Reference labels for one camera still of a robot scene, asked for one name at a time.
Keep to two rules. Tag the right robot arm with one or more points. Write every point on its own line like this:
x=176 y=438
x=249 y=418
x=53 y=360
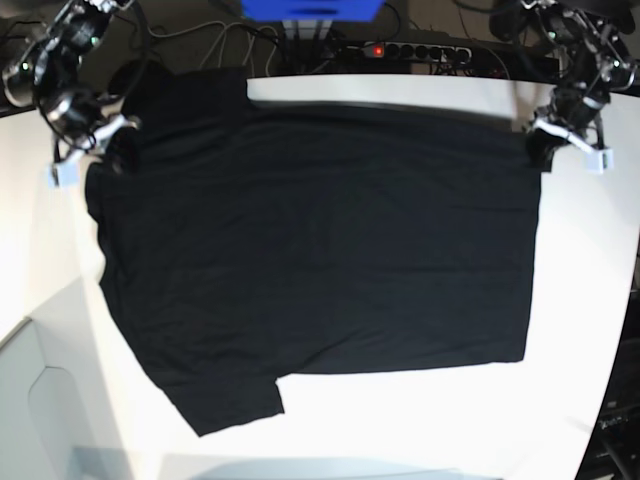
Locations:
x=46 y=76

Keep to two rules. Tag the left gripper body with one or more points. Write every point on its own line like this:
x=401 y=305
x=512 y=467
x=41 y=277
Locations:
x=569 y=136

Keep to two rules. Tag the blue plastic box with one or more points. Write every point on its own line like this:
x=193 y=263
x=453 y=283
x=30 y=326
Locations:
x=334 y=10

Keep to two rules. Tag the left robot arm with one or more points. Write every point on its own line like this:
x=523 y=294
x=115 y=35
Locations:
x=598 y=63

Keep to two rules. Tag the black T-shirt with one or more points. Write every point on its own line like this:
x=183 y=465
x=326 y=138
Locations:
x=255 y=242

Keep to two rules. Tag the black power strip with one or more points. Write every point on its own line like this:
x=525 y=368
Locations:
x=416 y=52

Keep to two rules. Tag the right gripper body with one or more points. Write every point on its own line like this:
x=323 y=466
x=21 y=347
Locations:
x=96 y=141

